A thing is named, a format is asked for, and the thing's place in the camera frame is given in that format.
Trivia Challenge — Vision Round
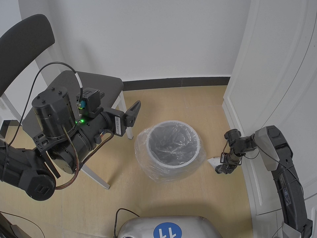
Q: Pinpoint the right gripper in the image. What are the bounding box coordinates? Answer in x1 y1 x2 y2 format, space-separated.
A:
220 153 242 167

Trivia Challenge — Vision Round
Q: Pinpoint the clear plastic bag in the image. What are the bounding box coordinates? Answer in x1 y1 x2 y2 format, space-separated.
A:
134 120 206 182

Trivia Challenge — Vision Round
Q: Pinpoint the black cable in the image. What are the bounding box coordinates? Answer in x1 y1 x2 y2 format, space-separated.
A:
114 208 141 236
5 62 84 148

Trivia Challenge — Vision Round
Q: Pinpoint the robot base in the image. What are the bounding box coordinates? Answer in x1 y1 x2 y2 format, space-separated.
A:
116 216 223 238

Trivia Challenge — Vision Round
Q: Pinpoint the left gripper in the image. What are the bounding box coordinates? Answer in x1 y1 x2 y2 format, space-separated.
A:
74 100 142 154

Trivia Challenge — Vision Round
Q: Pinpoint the black plastic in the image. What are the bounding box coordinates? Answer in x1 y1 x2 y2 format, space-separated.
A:
215 165 236 174

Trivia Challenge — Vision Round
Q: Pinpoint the dark grey white-legged chair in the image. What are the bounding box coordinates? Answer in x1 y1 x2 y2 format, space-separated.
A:
0 14 134 190

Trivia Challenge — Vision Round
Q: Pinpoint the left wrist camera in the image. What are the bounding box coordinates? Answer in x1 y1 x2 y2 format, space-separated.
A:
76 88 105 118

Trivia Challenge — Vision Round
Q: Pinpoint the white wardrobe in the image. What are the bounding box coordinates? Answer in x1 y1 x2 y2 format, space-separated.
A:
222 0 317 238

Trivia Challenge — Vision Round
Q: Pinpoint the grey trash bin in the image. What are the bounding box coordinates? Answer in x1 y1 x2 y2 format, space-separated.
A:
147 120 200 180

